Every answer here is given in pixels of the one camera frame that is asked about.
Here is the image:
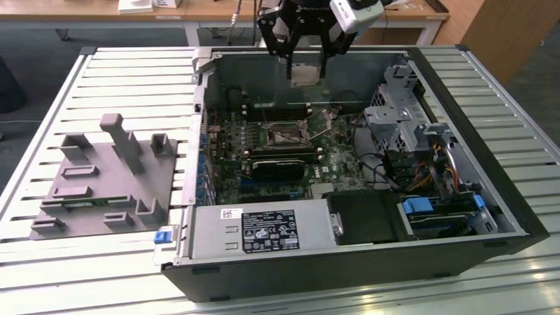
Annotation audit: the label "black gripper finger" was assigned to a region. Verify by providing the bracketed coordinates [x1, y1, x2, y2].
[319, 25, 357, 79]
[255, 8, 307, 80]

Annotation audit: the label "silver CPU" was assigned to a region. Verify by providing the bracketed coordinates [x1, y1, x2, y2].
[289, 63, 322, 89]

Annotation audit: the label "black RAM slot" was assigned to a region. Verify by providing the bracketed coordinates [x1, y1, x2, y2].
[245, 105, 307, 114]
[247, 147, 318, 155]
[245, 112, 307, 121]
[247, 153, 318, 161]

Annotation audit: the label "CPU socket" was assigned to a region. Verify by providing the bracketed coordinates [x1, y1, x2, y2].
[265, 122, 314, 148]

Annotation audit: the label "metal socket cover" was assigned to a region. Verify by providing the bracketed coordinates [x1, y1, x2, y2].
[303, 105, 342, 132]

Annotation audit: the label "metal locking lever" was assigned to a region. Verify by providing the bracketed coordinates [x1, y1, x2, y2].
[305, 125, 331, 142]

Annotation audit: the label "silver drive cage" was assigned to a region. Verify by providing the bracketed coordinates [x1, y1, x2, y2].
[362, 64, 439, 155]

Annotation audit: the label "green motherboard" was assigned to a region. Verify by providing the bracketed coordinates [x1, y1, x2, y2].
[201, 104, 369, 207]

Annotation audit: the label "wooden desk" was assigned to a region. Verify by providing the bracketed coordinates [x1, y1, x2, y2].
[0, 0, 450, 47]

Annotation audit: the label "black graphics card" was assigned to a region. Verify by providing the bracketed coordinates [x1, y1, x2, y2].
[241, 158, 307, 182]

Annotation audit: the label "wooden cabinet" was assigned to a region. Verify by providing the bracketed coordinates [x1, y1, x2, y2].
[449, 0, 560, 85]

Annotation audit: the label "white barcode sticker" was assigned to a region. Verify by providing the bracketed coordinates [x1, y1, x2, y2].
[217, 207, 242, 221]

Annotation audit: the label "black plastic shroud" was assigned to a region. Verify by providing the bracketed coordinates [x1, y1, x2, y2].
[323, 191, 414, 246]

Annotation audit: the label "blue disk carrier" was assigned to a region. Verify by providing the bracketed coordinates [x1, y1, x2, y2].
[401, 196, 434, 217]

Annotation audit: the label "black power supply label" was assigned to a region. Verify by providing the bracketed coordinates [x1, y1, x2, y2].
[239, 209, 302, 255]

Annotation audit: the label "grey parts rack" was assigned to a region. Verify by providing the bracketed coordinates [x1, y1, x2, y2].
[27, 113, 179, 241]

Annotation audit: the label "silver power supply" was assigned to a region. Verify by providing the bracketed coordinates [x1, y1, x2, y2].
[186, 200, 341, 261]

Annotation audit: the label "black open PC case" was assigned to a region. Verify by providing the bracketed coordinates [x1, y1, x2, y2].
[154, 45, 550, 303]

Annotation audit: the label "green RAM stick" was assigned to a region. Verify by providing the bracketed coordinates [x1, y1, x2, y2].
[62, 199, 107, 209]

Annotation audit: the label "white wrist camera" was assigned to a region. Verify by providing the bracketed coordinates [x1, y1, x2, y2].
[329, 0, 386, 34]

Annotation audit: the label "black cable in case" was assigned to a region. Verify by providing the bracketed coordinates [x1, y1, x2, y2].
[357, 151, 403, 192]

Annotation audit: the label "yellow and red wires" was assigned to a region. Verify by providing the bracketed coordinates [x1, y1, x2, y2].
[410, 142, 461, 195]

